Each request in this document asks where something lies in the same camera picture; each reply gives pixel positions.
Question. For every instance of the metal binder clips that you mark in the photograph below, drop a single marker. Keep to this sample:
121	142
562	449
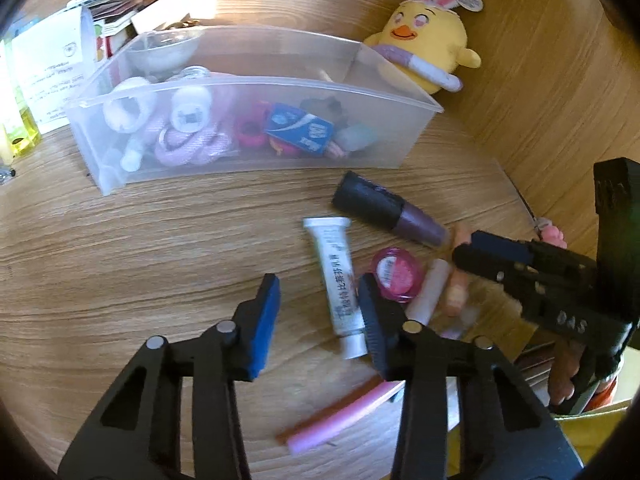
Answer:
6	175

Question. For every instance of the purple black cosmetic bottle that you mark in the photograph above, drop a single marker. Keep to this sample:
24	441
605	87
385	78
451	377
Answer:
380	205

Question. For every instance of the white tape roll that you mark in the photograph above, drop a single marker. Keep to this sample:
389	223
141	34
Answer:
127	107

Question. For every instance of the stack of booklets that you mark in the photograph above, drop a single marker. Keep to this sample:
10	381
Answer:
112	7

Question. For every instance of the pink round jar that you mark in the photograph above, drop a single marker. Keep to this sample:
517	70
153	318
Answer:
397	272

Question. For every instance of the yellow spray bottle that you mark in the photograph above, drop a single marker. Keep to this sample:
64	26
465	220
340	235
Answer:
17	110

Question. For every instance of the clear plastic storage box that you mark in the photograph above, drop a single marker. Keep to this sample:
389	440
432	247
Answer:
240	160

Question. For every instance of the person's right hand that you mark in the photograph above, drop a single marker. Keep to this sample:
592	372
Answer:
565	370

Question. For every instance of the peach toy figure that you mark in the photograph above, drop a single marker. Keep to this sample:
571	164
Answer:
457	295

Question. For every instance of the pink toy charm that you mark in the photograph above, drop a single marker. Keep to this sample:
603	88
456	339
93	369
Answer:
552	235

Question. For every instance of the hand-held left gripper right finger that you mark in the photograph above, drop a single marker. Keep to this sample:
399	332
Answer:
377	325

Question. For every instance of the fruit print box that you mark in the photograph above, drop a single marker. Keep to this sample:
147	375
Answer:
112	42

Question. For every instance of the yellow bag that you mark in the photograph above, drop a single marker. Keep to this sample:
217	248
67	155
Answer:
595	427

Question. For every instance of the white ointment tube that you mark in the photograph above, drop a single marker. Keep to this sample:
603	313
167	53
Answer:
335	275

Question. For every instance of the white paper sheet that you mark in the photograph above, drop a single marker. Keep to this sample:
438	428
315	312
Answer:
50	70

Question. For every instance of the white stick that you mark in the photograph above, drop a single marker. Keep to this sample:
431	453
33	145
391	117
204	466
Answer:
430	290

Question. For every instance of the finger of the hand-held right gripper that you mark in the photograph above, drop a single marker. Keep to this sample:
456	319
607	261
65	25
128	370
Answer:
505	247
475	262

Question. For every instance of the small white plastic bottle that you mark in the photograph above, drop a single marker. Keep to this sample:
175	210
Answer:
190	108

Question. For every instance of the pink long stick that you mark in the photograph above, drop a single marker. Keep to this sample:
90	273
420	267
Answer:
340	422

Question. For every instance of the yellow chick plush toy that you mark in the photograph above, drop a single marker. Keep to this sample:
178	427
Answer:
425	35

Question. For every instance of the clear bowl of trinkets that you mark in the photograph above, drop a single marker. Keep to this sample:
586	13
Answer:
160	52

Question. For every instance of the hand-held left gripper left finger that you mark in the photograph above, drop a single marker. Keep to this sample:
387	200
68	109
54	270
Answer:
265	325

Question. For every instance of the white card box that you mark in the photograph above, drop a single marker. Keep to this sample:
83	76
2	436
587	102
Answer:
165	7

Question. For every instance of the blue white packet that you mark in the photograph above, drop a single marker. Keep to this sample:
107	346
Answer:
300	127

